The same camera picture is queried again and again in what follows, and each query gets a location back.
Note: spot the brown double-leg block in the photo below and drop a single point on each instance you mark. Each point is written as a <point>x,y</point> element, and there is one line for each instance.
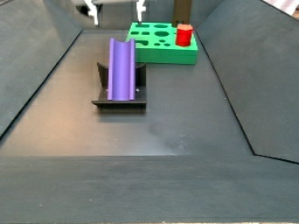
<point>182,12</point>

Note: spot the black curved fixture stand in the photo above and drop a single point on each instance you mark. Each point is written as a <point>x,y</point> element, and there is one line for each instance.
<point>138,102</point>

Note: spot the red hexagonal prism block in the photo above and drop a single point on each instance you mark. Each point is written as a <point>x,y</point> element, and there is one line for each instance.
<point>183,35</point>

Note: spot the purple arch channel block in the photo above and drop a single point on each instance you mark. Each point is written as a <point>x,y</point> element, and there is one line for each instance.
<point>122,70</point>

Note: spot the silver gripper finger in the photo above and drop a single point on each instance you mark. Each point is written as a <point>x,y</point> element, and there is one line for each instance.
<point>93,11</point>
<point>141,9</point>

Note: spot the green shape sorter board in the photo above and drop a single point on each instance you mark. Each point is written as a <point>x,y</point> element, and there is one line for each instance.
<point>155,44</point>

